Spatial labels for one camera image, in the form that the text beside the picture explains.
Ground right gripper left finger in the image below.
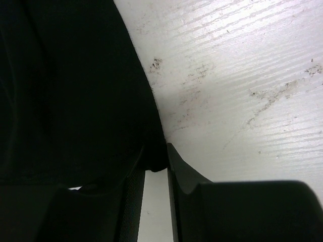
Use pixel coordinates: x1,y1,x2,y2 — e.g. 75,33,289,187
1,148,145,241

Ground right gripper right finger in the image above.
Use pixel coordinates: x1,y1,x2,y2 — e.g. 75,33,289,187
167,144,322,241

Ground black tank top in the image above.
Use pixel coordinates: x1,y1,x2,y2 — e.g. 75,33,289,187
1,1,167,187

